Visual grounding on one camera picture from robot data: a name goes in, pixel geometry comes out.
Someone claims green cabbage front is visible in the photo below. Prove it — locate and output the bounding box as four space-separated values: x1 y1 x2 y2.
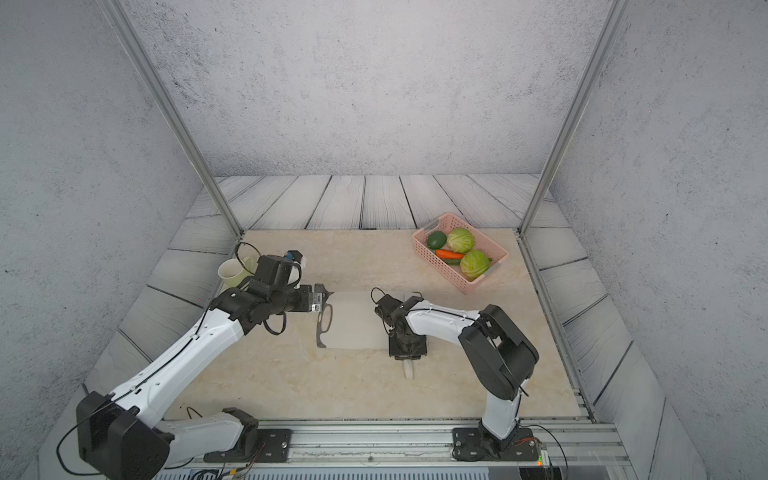
459 250 491 281

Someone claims light green mug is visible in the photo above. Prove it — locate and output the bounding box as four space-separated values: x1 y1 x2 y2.
217 257 257 288

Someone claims aluminium frame post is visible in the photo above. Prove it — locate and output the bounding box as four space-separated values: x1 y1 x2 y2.
97 0 244 239
518 0 631 238

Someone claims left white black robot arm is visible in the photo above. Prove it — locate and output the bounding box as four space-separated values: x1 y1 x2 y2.
76 282 331 479

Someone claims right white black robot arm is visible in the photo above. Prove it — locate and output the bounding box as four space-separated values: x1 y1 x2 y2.
374 294 539 443

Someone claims orange carrot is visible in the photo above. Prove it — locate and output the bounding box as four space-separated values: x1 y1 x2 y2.
435 249 464 261

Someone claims green cabbage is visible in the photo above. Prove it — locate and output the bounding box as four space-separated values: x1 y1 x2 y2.
459 250 491 281
446 228 475 254

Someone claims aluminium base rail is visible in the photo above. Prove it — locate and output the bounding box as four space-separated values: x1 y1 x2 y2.
107 419 637 480

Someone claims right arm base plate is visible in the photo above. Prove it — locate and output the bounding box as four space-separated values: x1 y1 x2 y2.
452 427 541 462

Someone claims dark green avocado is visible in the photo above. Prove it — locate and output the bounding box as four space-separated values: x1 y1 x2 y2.
426 230 447 250

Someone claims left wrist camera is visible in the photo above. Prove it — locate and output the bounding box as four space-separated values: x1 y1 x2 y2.
254 250 306 289

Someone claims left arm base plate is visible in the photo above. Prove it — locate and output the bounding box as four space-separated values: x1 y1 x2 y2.
203 428 293 464

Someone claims green cabbage rear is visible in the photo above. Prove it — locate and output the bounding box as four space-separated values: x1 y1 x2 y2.
446 228 475 254

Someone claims left aluminium frame post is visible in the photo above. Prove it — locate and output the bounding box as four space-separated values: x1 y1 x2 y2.
97 0 244 239

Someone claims right aluminium frame post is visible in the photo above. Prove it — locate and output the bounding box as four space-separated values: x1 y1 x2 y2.
518 0 631 238

